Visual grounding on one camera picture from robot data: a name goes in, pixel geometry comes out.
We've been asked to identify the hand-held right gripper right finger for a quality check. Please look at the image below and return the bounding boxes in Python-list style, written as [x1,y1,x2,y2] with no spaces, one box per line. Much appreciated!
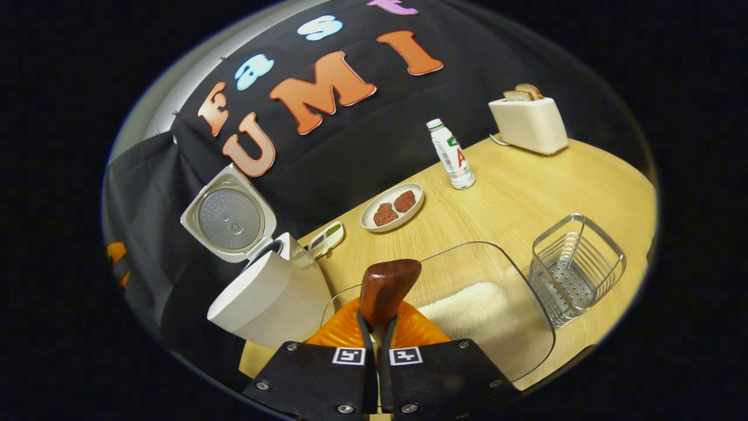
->
[379,301,521,421]

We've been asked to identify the metal wire chopstick holder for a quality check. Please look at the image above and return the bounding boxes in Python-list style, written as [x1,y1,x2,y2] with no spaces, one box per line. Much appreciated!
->
[529,213,627,329]

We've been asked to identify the small divided seasoning dish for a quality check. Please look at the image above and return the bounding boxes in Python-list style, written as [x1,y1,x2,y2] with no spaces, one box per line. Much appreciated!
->
[305,221,345,260]

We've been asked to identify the white oval plate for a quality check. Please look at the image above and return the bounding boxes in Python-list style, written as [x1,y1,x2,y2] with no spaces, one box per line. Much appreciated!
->
[360,182,425,233]

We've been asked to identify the clear rice container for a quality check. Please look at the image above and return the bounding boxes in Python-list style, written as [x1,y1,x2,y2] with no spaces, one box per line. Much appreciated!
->
[320,241,556,391]

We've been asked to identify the white milk bottle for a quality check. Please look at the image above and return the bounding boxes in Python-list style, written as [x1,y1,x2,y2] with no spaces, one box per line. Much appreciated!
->
[426,119,476,190]

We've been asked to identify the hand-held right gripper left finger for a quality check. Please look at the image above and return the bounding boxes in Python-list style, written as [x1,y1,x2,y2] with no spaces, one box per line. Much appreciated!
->
[243,298,378,421]

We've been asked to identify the cream toaster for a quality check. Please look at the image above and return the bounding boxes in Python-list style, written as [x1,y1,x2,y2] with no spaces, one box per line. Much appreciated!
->
[489,96,569,156]

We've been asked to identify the brown wooden spoon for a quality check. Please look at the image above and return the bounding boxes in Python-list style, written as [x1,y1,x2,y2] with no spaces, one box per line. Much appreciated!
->
[359,259,423,329]

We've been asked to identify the white rice cooker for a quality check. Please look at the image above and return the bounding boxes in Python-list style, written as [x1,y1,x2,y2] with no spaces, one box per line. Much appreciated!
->
[180,164,334,350]

